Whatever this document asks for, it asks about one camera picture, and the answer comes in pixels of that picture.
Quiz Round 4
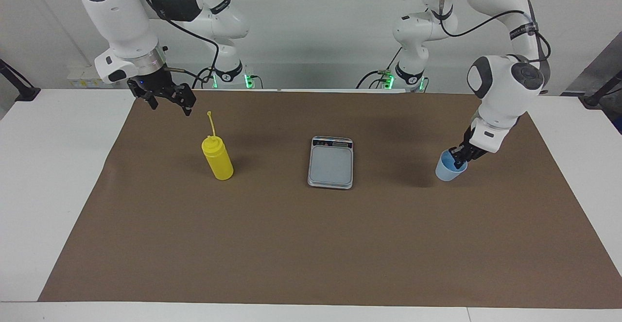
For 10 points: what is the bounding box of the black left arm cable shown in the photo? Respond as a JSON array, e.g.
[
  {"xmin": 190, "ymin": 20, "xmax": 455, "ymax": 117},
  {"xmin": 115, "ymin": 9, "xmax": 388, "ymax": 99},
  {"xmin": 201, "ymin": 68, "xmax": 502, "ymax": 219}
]
[{"xmin": 437, "ymin": 0, "xmax": 553, "ymax": 66}]

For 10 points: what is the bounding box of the white power strip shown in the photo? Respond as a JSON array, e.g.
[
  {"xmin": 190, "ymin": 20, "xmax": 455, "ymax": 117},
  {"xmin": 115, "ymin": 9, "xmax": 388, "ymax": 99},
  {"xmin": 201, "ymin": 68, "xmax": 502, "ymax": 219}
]
[{"xmin": 67, "ymin": 67, "xmax": 104, "ymax": 88}]

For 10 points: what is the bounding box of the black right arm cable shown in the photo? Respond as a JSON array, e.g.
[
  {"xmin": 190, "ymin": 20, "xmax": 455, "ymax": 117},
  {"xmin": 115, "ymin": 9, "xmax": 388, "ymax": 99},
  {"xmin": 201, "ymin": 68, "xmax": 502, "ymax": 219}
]
[{"xmin": 141, "ymin": 0, "xmax": 222, "ymax": 89}]

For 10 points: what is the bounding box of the brown table mat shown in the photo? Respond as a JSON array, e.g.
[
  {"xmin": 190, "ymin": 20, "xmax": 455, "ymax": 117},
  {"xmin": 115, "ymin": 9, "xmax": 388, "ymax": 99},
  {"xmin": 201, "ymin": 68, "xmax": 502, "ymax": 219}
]
[{"xmin": 38, "ymin": 89, "xmax": 622, "ymax": 309}]

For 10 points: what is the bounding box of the black base cable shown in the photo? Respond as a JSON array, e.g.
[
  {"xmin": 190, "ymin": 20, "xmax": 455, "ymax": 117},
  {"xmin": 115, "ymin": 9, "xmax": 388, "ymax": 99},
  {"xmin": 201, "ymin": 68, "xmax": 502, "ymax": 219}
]
[{"xmin": 356, "ymin": 45, "xmax": 407, "ymax": 90}]

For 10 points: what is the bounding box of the yellow squeeze seasoning bottle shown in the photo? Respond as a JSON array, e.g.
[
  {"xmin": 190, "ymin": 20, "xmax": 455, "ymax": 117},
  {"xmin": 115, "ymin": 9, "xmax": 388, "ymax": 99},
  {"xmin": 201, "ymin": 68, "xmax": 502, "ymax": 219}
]
[{"xmin": 202, "ymin": 111, "xmax": 234, "ymax": 181}]

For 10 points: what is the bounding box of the silver digital kitchen scale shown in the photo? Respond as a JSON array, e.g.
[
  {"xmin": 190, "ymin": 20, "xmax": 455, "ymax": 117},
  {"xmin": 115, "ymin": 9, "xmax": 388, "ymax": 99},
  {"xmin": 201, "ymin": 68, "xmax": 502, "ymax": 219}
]
[{"xmin": 307, "ymin": 136, "xmax": 354, "ymax": 189}]

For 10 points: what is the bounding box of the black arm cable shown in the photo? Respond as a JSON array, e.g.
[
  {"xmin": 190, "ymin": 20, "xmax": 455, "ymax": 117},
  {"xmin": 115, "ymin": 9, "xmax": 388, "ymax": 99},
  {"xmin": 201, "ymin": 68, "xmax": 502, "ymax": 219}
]
[
  {"xmin": 437, "ymin": 0, "xmax": 553, "ymax": 66},
  {"xmin": 141, "ymin": 0, "xmax": 222, "ymax": 89}
]

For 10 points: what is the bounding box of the light blue plastic cup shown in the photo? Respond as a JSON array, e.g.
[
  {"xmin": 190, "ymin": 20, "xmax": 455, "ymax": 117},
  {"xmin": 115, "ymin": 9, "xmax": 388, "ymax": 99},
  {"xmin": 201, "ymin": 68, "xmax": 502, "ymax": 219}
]
[{"xmin": 435, "ymin": 150, "xmax": 468, "ymax": 182}]

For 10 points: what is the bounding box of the black clamp stand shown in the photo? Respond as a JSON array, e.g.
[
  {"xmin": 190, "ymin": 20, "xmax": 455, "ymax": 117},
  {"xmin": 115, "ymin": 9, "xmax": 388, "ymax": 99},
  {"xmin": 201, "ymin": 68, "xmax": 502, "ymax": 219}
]
[
  {"xmin": 0, "ymin": 59, "xmax": 41, "ymax": 102},
  {"xmin": 578, "ymin": 69, "xmax": 622, "ymax": 108}
]

